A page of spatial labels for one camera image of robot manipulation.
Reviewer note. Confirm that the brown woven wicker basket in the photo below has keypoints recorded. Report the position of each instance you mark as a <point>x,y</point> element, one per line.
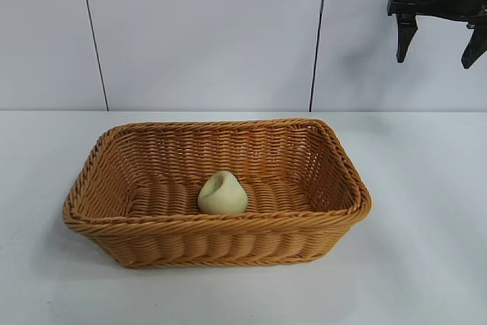
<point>152,173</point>

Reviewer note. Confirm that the pale yellow egg yolk pastry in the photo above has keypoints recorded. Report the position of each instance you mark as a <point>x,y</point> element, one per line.
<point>222,197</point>

